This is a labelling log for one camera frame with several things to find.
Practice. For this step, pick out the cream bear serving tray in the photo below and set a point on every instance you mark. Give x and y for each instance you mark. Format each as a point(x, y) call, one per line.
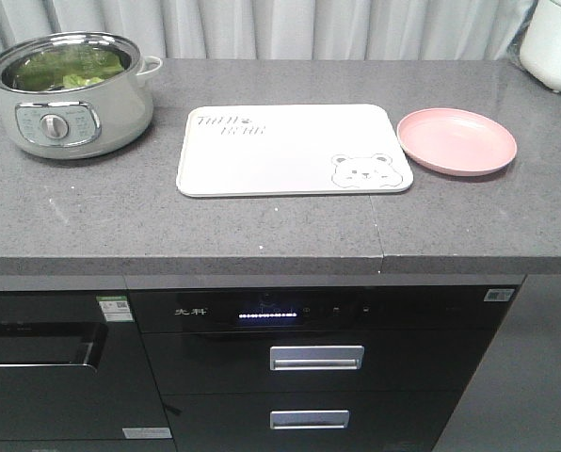
point(287, 150)

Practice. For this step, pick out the pink round plate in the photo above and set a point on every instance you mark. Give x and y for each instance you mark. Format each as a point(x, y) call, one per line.
point(456, 142)

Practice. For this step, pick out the green lettuce leaf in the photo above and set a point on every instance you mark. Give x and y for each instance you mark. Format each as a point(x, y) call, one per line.
point(65, 68)

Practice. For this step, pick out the black disinfection cabinet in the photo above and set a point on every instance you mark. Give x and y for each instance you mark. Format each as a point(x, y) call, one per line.
point(209, 353)

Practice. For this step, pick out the green energy label sticker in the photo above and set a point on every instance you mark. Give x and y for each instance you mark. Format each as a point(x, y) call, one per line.
point(115, 308)

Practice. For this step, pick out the grey pleated curtain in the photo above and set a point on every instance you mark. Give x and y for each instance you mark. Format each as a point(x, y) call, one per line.
point(296, 30)

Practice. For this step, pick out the pale green electric cooking pot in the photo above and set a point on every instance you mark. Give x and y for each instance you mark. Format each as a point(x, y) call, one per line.
point(83, 122)

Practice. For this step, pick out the black built-in dishwasher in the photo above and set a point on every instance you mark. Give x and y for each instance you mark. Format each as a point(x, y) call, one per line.
point(71, 381)

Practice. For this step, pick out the grey cabinet door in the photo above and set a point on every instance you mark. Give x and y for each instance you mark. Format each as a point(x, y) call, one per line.
point(513, 402)

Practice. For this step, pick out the white rice cooker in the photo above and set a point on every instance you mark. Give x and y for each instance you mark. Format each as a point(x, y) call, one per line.
point(540, 52)

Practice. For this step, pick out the upper silver drawer handle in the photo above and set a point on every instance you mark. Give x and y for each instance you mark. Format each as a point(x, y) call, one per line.
point(316, 358)

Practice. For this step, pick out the silver drawer handle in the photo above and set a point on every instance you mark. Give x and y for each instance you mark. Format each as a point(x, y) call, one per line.
point(316, 358)
point(309, 419)

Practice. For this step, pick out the lower silver drawer handle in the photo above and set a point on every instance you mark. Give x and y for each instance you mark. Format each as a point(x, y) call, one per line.
point(309, 419)

